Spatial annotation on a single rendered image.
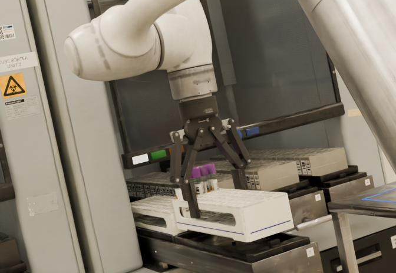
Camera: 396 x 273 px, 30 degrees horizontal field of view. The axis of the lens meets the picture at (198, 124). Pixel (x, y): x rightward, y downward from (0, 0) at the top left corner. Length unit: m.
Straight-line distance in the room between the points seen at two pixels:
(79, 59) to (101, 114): 0.37
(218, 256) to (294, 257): 0.15
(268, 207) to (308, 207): 0.50
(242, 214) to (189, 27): 0.37
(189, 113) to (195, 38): 0.14
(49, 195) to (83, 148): 0.13
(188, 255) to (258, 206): 0.25
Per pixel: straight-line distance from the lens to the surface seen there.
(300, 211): 1.78
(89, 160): 1.64
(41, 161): 1.61
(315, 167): 1.89
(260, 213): 1.29
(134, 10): 1.24
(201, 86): 1.40
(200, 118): 1.43
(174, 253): 1.54
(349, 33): 0.77
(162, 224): 1.75
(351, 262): 1.59
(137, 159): 1.65
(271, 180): 1.82
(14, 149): 1.60
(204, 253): 1.41
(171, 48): 1.37
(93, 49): 1.30
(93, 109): 1.65
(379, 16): 0.77
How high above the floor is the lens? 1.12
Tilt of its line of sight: 3 degrees down
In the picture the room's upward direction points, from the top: 12 degrees counter-clockwise
